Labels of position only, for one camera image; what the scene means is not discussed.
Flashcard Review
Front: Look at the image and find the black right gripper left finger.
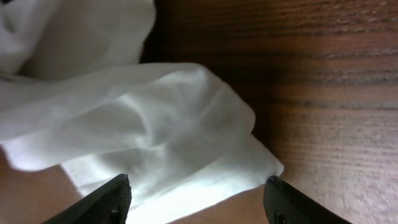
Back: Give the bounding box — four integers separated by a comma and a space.
44, 174, 132, 224

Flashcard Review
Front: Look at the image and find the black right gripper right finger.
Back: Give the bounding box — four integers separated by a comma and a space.
263, 175, 350, 224

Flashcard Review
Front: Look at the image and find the white printed t-shirt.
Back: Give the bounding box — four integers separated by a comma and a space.
1, 0, 284, 223

